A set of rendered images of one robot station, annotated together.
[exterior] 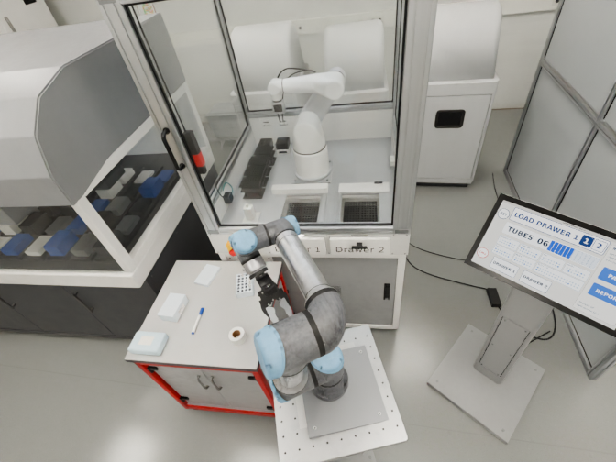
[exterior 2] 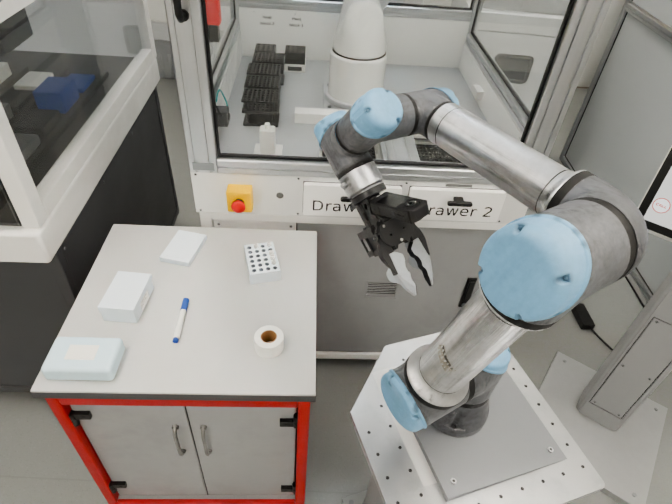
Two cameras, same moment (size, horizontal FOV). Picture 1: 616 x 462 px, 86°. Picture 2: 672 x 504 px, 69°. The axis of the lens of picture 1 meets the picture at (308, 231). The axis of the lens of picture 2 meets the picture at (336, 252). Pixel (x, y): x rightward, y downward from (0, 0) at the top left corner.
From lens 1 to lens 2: 0.61 m
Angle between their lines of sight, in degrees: 14
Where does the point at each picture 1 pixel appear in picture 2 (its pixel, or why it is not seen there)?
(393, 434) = (581, 479)
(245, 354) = (288, 372)
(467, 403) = not seen: hidden behind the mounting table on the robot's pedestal
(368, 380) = (515, 402)
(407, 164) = (573, 55)
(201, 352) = (199, 372)
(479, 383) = (590, 432)
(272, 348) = (569, 244)
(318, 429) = (459, 483)
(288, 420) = (398, 474)
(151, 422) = not seen: outside the picture
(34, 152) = not seen: outside the picture
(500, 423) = (628, 486)
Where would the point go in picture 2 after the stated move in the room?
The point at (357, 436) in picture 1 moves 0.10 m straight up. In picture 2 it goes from (525, 489) to (542, 467)
